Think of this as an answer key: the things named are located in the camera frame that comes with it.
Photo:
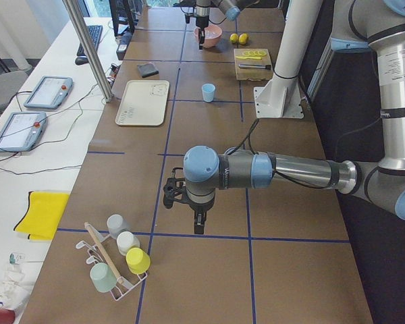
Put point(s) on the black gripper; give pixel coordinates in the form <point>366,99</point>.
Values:
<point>198,206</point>
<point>201,21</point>

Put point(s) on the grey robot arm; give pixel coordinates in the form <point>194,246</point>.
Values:
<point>357,26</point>
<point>230,8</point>

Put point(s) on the clear ice cubes pile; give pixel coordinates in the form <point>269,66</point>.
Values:
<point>212,32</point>

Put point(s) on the light blue plastic cup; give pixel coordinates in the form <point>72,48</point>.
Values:
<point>208,92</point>

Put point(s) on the yellow plastic cup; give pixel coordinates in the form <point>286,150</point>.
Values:
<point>138,260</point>

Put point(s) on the white plastic cup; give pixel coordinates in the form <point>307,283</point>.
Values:
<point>125,241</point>

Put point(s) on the grey plastic cup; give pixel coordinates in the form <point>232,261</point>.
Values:
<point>116,225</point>

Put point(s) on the mint green plastic cup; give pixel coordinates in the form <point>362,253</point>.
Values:
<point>102,277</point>

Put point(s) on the pink ribbed bowl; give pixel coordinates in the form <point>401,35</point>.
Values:
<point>208,42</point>

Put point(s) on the whole yellow lemon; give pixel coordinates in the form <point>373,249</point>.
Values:
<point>234,38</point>
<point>243,39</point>

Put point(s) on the yellow plastic knife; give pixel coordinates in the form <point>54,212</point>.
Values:
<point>257,58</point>

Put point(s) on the wooden cutting board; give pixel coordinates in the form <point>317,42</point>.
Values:
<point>253,75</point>

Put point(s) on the steel black muddler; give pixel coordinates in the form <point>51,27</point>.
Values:
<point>254,67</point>

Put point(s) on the grey folded cloth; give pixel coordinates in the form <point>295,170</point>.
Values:
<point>147,69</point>

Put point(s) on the cream bear serving tray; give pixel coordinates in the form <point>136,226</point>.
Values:
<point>143,103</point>

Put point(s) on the black computer mouse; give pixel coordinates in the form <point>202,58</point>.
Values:
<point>81,60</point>

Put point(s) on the yellow cloth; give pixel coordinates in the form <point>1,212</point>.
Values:
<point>43,215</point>

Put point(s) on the far teach pendant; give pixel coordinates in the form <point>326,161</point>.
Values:
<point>49,93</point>

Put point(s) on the teach pendant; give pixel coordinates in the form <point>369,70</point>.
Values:
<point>22,131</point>
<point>49,93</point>

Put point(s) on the near teach pendant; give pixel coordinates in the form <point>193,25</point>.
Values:
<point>22,131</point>

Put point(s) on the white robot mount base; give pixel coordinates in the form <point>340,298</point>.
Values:
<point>280,97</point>

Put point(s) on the aluminium frame post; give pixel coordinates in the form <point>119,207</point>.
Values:
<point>81,29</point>

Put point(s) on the white wire cup rack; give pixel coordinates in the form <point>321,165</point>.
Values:
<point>98,249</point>

